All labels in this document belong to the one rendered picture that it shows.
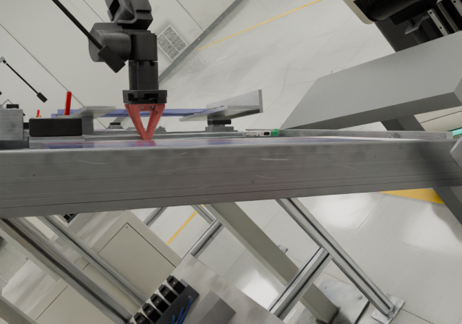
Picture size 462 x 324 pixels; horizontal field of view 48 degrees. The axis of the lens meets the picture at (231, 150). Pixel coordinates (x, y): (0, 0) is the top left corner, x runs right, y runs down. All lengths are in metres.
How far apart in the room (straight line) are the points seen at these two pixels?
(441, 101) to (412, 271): 0.73
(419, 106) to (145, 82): 0.59
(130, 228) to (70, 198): 1.53
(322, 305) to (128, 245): 0.77
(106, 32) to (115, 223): 1.16
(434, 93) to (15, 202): 0.88
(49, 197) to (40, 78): 8.14
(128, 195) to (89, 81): 8.19
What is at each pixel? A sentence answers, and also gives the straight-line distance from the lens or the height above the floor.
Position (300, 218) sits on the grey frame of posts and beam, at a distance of 1.43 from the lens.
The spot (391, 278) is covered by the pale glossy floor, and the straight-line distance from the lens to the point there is 1.77.
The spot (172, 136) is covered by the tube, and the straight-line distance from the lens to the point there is 1.04.
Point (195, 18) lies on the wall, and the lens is 9.28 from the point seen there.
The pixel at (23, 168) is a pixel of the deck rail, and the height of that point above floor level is 1.09.
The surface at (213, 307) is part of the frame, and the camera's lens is 0.97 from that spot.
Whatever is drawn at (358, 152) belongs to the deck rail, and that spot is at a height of 0.83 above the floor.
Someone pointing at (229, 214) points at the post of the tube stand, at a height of 0.53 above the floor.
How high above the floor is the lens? 1.12
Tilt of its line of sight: 18 degrees down
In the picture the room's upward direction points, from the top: 43 degrees counter-clockwise
